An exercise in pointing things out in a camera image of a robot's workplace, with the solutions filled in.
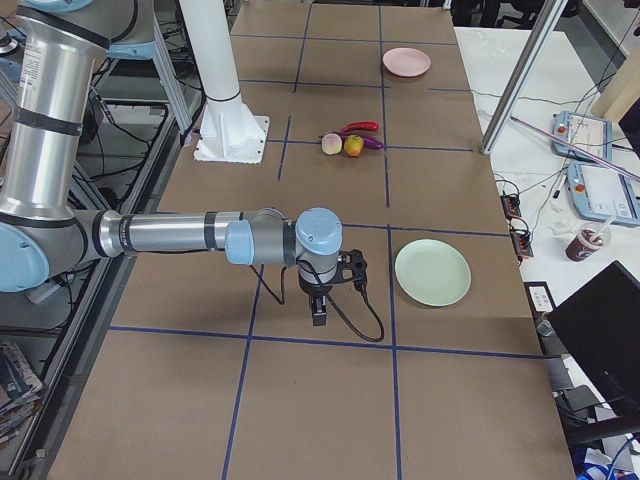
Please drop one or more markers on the upper teach pendant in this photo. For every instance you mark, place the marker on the upper teach pendant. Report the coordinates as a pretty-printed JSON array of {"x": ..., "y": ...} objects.
[{"x": 589, "y": 133}]

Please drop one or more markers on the red yellow pomegranate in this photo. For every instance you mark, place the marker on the red yellow pomegranate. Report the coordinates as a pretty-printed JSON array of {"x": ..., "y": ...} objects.
[{"x": 353, "y": 145}]

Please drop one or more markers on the red chili pepper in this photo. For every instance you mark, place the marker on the red chili pepper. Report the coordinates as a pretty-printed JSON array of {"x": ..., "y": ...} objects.
[{"x": 367, "y": 126}]

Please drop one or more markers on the aluminium frame post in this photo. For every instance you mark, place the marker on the aluminium frame post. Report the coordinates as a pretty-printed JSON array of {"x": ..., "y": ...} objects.
[{"x": 545, "y": 24}]

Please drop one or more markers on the upper orange circuit board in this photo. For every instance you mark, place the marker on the upper orange circuit board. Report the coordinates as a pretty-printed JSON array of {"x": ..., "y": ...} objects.
[{"x": 511, "y": 205}]

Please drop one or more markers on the lower teach pendant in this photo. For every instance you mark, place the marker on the lower teach pendant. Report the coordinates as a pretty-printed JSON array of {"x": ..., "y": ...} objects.
[{"x": 598, "y": 193}]

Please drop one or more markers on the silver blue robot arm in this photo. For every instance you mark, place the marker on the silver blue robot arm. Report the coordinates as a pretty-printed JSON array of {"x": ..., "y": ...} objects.
[{"x": 41, "y": 236}]

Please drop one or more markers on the white pedestal column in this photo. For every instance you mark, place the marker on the white pedestal column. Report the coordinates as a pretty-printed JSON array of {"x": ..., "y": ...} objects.
[{"x": 229, "y": 131}]

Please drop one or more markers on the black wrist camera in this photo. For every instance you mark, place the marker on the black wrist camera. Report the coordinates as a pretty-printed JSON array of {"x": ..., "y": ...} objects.
[{"x": 352, "y": 267}]

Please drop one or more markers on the pink green peach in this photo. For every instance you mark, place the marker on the pink green peach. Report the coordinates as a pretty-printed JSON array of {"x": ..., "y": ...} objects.
[{"x": 331, "y": 143}]

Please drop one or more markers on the teach pendant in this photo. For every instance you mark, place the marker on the teach pendant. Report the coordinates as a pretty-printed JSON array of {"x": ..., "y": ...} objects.
[
  {"x": 598, "y": 193},
  {"x": 589, "y": 133}
]

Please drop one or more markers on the orange circuit board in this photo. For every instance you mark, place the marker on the orange circuit board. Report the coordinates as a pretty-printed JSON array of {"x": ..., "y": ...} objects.
[
  {"x": 521, "y": 240},
  {"x": 511, "y": 205}
]

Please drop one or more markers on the drink cup with straw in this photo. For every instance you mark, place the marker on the drink cup with straw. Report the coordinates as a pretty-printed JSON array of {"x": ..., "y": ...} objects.
[{"x": 586, "y": 242}]

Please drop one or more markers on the lower orange circuit board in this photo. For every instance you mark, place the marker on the lower orange circuit board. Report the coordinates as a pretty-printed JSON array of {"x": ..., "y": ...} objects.
[{"x": 521, "y": 240}]

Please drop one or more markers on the pink plate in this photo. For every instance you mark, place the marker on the pink plate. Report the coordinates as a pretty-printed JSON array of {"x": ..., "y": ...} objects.
[{"x": 406, "y": 62}]

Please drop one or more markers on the black laptop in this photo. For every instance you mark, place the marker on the black laptop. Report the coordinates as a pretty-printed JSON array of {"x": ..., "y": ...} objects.
[{"x": 599, "y": 326}]

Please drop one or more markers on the purple eggplant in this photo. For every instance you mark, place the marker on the purple eggplant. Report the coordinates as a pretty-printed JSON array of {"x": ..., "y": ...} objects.
[{"x": 369, "y": 142}]

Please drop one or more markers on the white label card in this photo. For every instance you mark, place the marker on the white label card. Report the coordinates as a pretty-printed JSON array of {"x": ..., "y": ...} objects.
[{"x": 540, "y": 297}]

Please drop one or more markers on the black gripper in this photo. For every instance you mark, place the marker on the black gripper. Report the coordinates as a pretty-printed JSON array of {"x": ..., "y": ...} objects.
[{"x": 313, "y": 289}]

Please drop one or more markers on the green plate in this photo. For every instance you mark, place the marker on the green plate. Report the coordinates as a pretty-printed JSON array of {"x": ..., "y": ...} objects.
[{"x": 432, "y": 272}]

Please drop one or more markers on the stack of magazines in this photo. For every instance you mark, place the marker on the stack of magazines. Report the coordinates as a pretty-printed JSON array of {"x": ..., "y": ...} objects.
[{"x": 20, "y": 390}]

